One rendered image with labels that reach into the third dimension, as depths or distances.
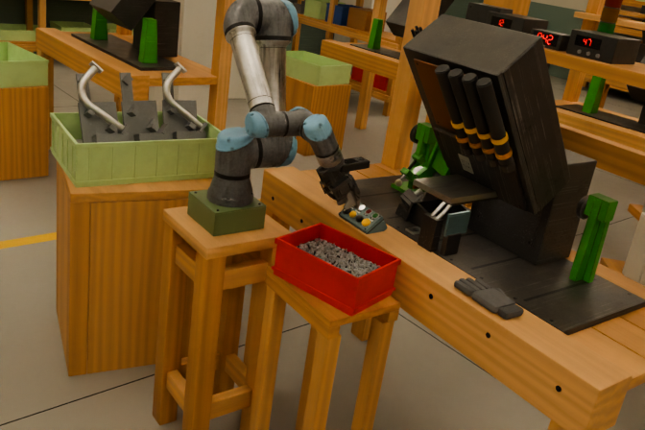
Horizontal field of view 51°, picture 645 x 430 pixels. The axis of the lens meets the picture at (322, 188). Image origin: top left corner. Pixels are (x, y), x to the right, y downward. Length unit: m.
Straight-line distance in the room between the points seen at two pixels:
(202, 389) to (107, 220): 0.74
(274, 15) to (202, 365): 1.14
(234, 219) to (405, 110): 1.03
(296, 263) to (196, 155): 0.91
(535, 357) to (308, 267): 0.66
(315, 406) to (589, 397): 0.76
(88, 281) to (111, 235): 0.21
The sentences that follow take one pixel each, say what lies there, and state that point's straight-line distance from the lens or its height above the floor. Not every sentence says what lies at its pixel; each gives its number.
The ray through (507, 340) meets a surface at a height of 0.87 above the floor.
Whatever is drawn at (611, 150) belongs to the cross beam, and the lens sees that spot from 2.38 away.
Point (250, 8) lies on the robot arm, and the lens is 2.12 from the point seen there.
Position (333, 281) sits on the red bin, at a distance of 1.90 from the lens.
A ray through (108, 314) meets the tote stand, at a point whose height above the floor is 0.27.
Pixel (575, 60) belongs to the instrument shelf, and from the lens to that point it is 2.20.
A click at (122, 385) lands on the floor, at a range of 2.90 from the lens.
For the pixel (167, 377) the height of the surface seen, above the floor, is 0.22.
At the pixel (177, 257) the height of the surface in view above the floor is 0.71.
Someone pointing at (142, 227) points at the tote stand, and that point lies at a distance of 2.67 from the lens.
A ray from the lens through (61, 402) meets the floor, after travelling 2.84.
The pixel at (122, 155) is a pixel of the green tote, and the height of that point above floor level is 0.91.
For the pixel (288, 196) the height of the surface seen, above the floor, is 0.86.
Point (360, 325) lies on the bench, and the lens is 3.28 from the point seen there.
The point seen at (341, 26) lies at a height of 0.84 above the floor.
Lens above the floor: 1.76
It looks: 20 degrees down
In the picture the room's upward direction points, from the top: 8 degrees clockwise
